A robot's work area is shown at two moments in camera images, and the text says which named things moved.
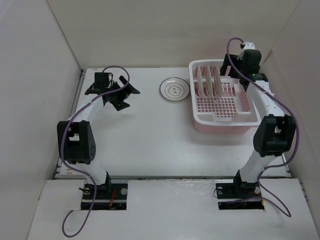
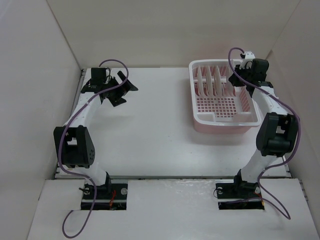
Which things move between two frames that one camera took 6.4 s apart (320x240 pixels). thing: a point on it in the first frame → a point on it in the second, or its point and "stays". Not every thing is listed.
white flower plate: x=174 y=89 → x=229 y=73
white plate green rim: x=218 y=85 stays
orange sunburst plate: x=209 y=91 stays
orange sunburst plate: x=200 y=88 stays
